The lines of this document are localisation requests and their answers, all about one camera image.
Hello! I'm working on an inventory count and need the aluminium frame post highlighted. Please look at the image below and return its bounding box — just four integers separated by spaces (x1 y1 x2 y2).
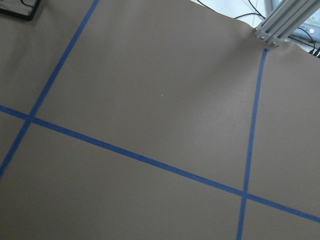
255 0 320 46

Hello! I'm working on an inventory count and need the black wire cup rack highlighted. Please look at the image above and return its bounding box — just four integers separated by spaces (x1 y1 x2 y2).
0 0 41 21

